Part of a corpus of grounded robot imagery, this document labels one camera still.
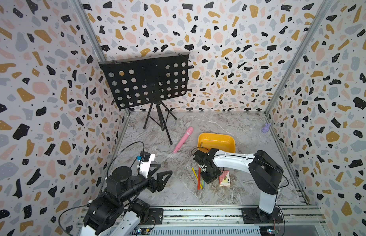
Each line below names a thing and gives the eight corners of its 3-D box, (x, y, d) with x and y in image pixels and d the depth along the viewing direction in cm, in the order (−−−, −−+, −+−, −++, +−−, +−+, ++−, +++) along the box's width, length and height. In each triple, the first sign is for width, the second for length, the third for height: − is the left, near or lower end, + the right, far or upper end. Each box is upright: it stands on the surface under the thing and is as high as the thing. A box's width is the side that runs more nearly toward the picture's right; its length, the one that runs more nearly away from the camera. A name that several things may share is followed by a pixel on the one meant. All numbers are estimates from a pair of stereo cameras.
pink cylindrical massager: (173, 152, 100) (173, 150, 98) (190, 128, 114) (190, 126, 111) (177, 154, 99) (177, 152, 97) (194, 130, 113) (194, 127, 111)
